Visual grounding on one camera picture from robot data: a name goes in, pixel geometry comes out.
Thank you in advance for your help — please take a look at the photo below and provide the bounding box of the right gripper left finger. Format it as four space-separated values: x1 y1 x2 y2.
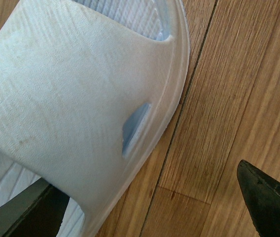
0 178 70 237

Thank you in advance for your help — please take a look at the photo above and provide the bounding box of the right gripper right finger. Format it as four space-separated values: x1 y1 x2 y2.
237 160 280 237

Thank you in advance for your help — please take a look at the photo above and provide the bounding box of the light blue slipper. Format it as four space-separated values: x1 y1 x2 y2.
0 0 189 237

